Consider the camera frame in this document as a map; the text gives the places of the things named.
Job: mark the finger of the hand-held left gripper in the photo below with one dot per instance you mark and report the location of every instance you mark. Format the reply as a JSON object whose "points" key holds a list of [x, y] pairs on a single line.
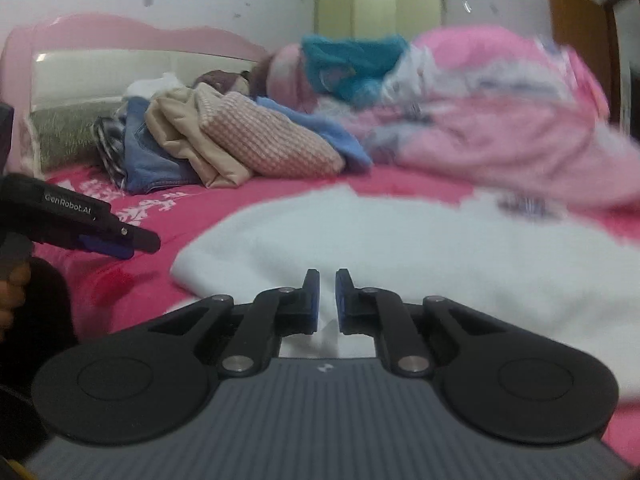
{"points": [[105, 247], [140, 241]]}

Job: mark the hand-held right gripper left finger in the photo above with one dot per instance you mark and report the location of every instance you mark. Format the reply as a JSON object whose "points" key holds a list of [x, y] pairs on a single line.
{"points": [[313, 302]]}

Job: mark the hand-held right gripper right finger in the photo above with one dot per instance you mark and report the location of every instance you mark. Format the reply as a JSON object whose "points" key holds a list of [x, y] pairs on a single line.
{"points": [[342, 305]]}

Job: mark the white sweatshirt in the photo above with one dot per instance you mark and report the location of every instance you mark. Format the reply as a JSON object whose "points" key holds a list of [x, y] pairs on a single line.
{"points": [[400, 250]]}

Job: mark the person's left hand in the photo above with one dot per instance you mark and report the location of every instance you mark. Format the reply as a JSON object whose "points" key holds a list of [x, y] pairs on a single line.
{"points": [[12, 295]]}

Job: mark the pink floral fleece blanket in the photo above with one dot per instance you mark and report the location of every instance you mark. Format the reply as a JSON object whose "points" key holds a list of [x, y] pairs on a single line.
{"points": [[150, 220]]}

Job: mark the olive textured pillow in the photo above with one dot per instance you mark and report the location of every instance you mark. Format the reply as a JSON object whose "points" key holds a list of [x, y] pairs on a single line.
{"points": [[65, 135]]}

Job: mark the blue jeans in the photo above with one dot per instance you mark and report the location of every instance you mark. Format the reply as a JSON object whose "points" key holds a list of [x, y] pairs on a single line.
{"points": [[150, 160]]}

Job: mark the black white plaid garment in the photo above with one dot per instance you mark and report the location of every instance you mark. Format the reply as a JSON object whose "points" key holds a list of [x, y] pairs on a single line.
{"points": [[107, 150]]}

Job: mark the beige garment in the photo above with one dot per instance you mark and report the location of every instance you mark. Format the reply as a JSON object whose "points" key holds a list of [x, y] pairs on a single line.
{"points": [[185, 135]]}

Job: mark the pink checked knit garment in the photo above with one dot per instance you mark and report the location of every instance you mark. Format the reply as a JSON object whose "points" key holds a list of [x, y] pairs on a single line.
{"points": [[270, 140]]}

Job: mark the blue fleece garment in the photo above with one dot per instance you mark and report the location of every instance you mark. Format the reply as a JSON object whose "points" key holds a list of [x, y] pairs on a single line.
{"points": [[345, 140]]}

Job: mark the brown cloth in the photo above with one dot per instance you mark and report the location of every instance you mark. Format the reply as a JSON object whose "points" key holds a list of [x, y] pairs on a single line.
{"points": [[220, 79]]}

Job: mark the pink patterned duvet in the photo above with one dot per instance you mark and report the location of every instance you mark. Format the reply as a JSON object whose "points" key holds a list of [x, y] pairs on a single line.
{"points": [[500, 135]]}

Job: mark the teal patterned cloth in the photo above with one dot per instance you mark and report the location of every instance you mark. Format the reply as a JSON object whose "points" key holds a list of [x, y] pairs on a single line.
{"points": [[340, 60]]}

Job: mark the pale yellow cabinet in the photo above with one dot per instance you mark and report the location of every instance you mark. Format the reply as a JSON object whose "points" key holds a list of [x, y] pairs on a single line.
{"points": [[375, 10]]}

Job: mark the wooden door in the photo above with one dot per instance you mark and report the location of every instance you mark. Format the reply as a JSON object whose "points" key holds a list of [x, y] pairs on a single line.
{"points": [[575, 25]]}

